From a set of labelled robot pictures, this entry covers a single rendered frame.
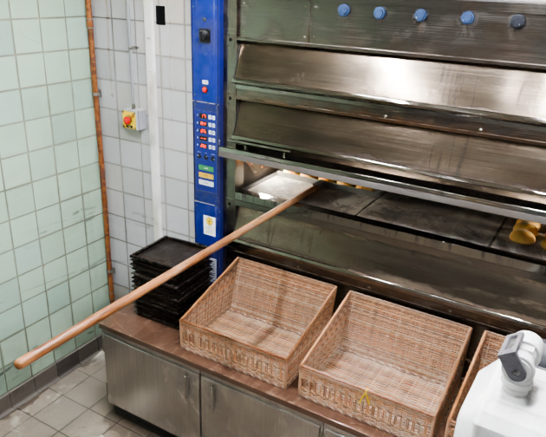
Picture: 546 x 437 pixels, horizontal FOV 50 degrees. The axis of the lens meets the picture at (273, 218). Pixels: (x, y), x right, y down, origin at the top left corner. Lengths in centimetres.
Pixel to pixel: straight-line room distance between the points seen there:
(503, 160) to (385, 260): 66
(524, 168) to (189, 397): 172
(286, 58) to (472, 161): 89
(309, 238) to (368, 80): 78
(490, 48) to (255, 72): 98
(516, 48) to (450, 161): 46
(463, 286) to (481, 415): 130
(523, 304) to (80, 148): 229
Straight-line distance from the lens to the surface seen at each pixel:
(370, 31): 242
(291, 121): 262
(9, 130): 302
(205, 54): 277
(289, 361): 246
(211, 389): 266
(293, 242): 276
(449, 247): 248
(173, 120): 299
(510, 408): 132
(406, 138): 242
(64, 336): 178
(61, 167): 324
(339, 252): 267
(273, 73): 261
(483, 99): 230
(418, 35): 236
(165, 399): 293
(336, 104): 250
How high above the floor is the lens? 215
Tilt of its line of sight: 22 degrees down
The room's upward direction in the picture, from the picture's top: 2 degrees clockwise
